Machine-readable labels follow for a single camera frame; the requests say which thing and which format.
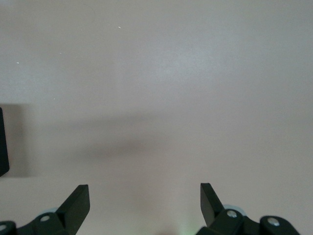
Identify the black plastic tray box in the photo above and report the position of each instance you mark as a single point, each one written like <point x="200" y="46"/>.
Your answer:
<point x="3" y="142"/>

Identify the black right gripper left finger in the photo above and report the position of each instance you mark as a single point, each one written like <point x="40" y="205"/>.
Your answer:
<point x="71" y="210"/>

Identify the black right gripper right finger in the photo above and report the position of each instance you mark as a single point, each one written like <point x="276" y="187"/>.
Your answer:
<point x="212" y="208"/>

